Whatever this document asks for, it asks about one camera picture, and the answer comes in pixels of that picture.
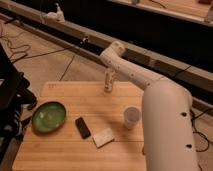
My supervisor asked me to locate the white bottle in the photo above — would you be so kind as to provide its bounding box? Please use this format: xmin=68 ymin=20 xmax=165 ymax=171
xmin=104 ymin=72 xmax=115 ymax=92

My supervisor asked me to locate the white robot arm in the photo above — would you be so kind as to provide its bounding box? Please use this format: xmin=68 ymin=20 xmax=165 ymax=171
xmin=99 ymin=41 xmax=199 ymax=171

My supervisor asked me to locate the white sponge block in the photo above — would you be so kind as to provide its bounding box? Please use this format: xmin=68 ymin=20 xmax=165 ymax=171
xmin=93 ymin=128 xmax=114 ymax=148

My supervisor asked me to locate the black rectangular block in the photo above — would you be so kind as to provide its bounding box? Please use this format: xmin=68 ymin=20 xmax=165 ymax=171
xmin=75 ymin=117 xmax=91 ymax=139

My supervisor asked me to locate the green bowl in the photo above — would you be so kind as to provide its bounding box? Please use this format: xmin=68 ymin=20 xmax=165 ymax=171
xmin=31 ymin=101 xmax=66 ymax=133

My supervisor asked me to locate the black chair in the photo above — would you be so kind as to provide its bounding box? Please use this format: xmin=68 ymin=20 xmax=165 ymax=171
xmin=0 ymin=44 xmax=37 ymax=163

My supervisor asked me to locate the metal rail beam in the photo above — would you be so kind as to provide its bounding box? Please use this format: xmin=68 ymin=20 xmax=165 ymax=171
xmin=0 ymin=0 xmax=213 ymax=98

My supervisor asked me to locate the white object on rail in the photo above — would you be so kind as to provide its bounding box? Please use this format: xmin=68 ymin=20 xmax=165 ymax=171
xmin=45 ymin=4 xmax=65 ymax=22

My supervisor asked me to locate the black floor cable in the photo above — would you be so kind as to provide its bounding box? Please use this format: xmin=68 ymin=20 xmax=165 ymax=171
xmin=0 ymin=19 xmax=88 ymax=82

